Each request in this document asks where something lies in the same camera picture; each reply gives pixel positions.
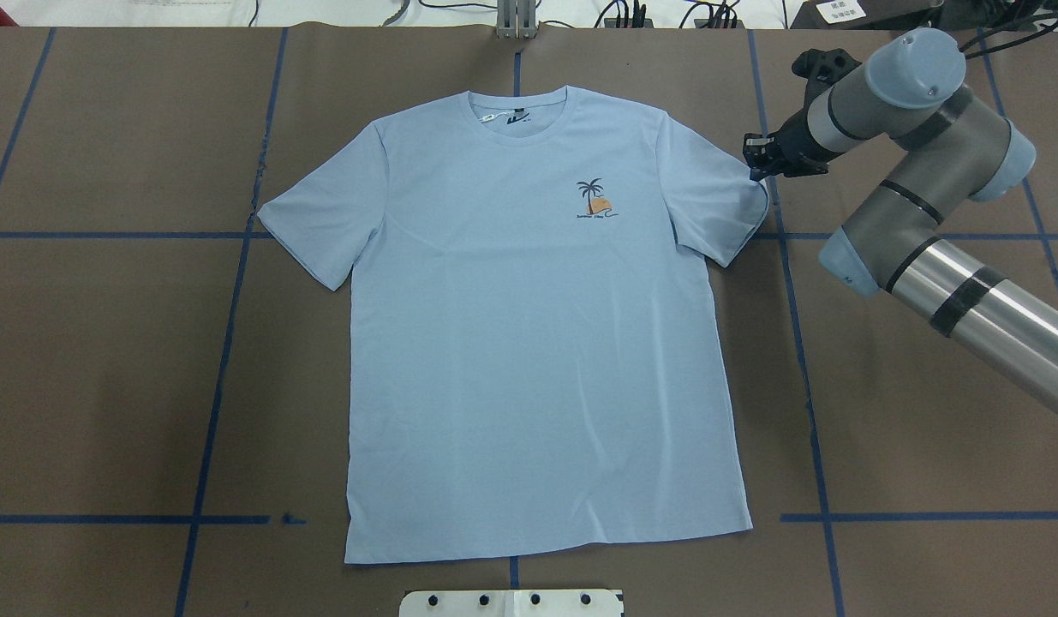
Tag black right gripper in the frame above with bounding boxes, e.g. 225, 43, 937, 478
743, 111, 831, 181

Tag light blue t-shirt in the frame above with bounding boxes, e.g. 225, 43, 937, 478
257, 86, 770, 566

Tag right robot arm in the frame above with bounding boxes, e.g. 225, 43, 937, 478
743, 28, 1058, 415

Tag white label card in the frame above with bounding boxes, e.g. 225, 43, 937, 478
815, 0, 868, 25

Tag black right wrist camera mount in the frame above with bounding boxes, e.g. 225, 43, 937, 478
791, 48, 862, 108

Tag black cables at table edge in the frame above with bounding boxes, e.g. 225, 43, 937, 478
592, 0, 744, 30

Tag aluminium frame post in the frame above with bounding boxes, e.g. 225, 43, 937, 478
494, 0, 539, 39

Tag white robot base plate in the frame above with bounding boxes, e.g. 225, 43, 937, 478
398, 589, 626, 616

